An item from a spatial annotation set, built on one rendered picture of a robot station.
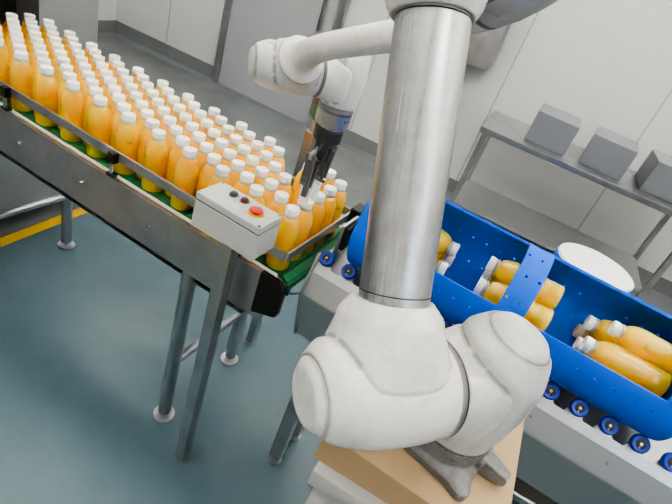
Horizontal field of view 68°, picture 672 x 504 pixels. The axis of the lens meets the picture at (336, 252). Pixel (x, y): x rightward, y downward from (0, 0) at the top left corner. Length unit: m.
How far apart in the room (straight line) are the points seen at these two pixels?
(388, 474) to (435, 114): 0.55
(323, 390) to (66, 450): 1.53
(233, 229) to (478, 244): 0.70
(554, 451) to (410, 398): 0.83
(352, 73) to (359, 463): 0.83
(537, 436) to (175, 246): 1.14
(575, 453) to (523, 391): 0.70
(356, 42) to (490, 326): 0.59
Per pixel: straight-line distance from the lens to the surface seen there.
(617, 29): 4.59
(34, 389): 2.24
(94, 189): 1.79
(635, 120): 4.67
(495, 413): 0.77
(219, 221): 1.27
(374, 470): 0.87
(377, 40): 1.02
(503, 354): 0.74
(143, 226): 1.66
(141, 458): 2.05
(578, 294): 1.51
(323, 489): 0.92
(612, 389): 1.33
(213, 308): 1.46
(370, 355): 0.63
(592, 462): 1.47
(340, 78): 1.21
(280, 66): 1.14
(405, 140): 0.64
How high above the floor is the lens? 1.73
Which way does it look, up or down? 32 degrees down
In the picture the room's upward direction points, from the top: 21 degrees clockwise
